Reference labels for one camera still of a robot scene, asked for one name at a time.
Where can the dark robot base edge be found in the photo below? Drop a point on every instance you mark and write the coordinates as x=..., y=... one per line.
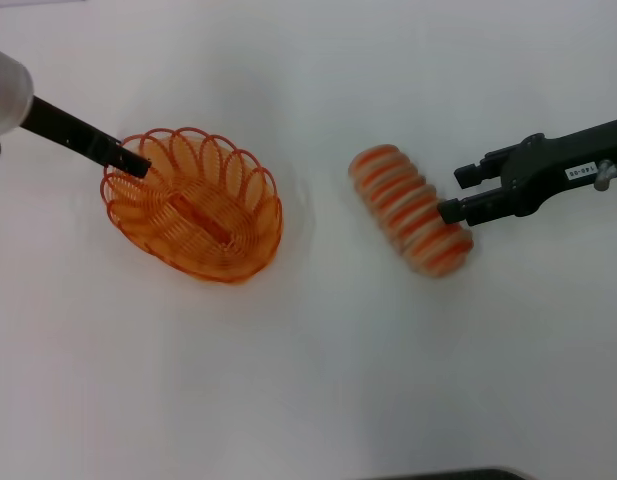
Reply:
x=453, y=474

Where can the silver plug on right gripper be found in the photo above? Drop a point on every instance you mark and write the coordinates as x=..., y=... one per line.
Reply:
x=603, y=175

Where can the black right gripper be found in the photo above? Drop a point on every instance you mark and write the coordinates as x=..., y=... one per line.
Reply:
x=553, y=170

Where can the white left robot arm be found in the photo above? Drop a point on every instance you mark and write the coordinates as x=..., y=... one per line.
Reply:
x=5, y=95

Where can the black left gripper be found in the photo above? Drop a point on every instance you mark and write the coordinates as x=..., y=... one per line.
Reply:
x=63, y=125

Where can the orange white striped bread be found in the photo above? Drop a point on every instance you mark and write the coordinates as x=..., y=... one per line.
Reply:
x=413, y=215

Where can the orange woven plastic basket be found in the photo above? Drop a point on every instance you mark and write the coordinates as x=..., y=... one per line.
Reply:
x=223, y=210

